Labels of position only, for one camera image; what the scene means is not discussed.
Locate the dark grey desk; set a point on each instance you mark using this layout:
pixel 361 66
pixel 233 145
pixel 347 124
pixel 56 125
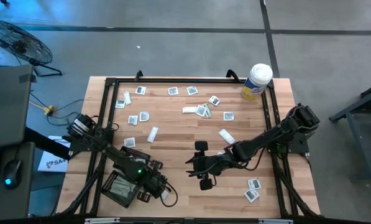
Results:
pixel 23 199

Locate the black floor fan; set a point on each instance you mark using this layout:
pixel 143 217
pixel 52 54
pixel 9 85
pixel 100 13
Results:
pixel 20 43

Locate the silver frame bracket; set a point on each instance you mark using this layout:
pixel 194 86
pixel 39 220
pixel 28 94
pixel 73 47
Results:
pixel 102 220
pixel 275 221

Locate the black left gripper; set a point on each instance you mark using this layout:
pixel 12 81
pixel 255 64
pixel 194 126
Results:
pixel 154 185

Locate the dark grey monitor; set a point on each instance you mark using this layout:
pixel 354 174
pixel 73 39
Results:
pixel 5 102

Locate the green printed bandage strip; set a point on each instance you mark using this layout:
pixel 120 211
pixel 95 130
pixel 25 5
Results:
pixel 120 185
pixel 207 110
pixel 123 193

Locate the black desk support bar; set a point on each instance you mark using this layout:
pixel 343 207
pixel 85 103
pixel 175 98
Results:
pixel 45 143

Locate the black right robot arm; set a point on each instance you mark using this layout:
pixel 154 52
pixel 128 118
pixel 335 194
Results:
pixel 259 140

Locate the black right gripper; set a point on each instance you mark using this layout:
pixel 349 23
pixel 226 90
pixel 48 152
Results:
pixel 208 165

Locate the black square tray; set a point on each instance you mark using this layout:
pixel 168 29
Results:
pixel 108 188

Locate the black perforated plastic basket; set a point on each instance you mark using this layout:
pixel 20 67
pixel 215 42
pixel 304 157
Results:
pixel 134 151

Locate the Lysol disinfecting wipes canister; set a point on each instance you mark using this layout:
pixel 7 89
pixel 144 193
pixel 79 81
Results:
pixel 256 81

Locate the white printed paper sheet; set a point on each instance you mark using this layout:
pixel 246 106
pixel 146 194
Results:
pixel 53 161

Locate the black computer mouse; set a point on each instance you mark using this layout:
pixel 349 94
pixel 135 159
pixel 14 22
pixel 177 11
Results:
pixel 12 174

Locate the grey metal cart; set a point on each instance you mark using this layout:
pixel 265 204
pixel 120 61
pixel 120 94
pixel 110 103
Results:
pixel 368 140

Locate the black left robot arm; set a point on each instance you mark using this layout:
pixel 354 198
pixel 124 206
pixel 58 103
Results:
pixel 117 155

